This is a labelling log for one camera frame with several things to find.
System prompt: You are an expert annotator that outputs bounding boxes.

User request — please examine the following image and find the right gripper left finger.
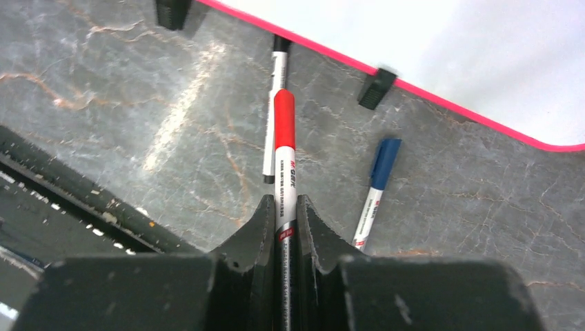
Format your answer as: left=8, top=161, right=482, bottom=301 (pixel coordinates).
left=13, top=195, right=275, bottom=330

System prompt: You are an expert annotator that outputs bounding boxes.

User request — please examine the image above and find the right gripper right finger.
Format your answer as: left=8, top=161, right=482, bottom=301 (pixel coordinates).
left=297, top=194, right=545, bottom=330

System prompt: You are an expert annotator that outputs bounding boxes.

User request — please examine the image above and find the red whiteboard marker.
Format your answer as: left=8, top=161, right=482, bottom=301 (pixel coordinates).
left=273, top=139, right=298, bottom=331

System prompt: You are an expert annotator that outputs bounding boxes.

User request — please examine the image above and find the red marker cap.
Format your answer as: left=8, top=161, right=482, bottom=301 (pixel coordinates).
left=274, top=89, right=296, bottom=150

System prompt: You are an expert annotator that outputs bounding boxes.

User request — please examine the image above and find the pink framed whiteboard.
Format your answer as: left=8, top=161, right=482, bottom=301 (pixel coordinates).
left=209, top=1, right=584, bottom=152

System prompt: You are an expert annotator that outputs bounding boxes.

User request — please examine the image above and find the blue whiteboard marker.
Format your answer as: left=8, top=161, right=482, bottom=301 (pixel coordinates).
left=352, top=138, right=401, bottom=251

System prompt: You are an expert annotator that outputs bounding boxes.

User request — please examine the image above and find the black whiteboard marker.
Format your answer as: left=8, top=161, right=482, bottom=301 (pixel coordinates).
left=262, top=34, right=291, bottom=184

